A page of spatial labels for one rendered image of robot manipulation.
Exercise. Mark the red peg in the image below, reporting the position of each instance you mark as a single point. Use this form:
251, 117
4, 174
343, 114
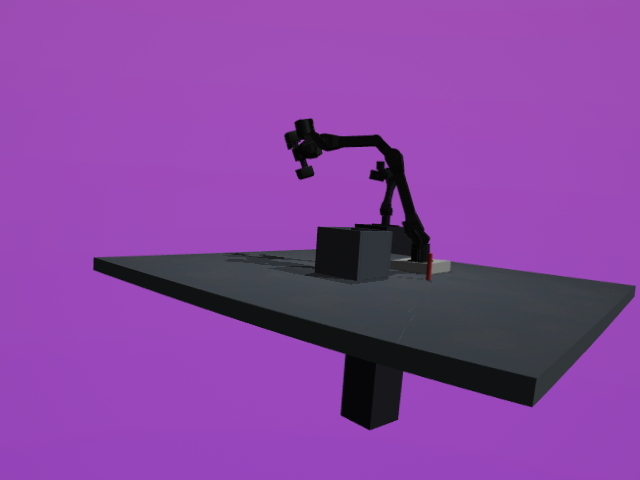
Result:
429, 266

